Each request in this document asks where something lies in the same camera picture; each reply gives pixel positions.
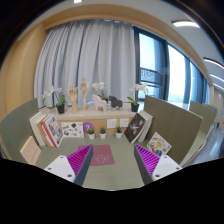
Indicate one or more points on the right white orchid pot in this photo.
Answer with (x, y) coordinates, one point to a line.
(134, 102)

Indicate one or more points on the pink mouse pad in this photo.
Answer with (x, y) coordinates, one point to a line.
(102, 155)

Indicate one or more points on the green partition panel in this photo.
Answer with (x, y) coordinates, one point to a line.
(15, 128)
(177, 126)

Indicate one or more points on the pink wooden horse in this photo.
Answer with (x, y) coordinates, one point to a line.
(99, 103)

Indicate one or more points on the black wooden horse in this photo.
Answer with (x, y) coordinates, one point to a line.
(115, 102)

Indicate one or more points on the black book right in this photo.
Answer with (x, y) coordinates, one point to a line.
(134, 128)

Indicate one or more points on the small potted plant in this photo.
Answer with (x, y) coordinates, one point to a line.
(91, 134)
(102, 133)
(118, 132)

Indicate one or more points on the purple round sign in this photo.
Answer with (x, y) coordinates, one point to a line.
(87, 126)

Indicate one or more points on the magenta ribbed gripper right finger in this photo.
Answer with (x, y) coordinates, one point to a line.
(146, 161)

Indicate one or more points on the red white magazine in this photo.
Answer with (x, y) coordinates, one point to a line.
(52, 130)

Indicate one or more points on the small potted plant left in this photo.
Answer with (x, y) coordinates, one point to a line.
(91, 134)

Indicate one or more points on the middle white orchid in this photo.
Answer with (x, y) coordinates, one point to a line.
(100, 88)

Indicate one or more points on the colourful picture book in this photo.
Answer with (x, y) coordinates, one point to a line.
(158, 145)

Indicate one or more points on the white orchid pot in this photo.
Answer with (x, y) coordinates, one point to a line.
(134, 102)
(59, 96)

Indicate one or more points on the left white orchid pot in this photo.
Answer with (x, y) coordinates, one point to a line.
(59, 96)

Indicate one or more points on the white book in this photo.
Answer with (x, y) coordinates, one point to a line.
(148, 121)
(34, 125)

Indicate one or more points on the wooden shelf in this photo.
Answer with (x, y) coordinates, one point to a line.
(97, 118)

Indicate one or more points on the small potted plant middle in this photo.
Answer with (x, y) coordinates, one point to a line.
(102, 133)

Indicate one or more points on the white book right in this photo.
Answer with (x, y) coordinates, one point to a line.
(148, 121)

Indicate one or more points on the beige wooden book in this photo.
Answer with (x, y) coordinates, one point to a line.
(30, 151)

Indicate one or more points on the illustrated card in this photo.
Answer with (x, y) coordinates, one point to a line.
(72, 129)

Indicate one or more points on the wooden mannequin figure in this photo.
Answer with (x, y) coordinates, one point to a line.
(84, 87)

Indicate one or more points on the white wall socket left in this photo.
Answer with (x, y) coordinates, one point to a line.
(111, 123)

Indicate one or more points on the wooden hand model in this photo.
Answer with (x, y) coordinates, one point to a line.
(72, 94)

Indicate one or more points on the white wall socket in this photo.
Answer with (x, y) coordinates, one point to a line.
(124, 122)
(111, 123)

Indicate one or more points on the green left partition panel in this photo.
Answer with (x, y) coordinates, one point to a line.
(15, 128)

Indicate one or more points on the green right partition panel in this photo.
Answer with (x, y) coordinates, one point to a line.
(177, 126)

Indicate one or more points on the white wall socket right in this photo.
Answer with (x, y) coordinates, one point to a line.
(124, 122)

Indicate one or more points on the white book left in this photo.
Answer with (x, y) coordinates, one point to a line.
(34, 125)

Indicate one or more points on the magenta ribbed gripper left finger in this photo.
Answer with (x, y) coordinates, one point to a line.
(79, 162)

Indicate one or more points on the grey curtain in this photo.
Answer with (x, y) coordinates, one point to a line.
(91, 51)

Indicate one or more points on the small potted plant right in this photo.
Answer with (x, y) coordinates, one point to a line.
(118, 132)

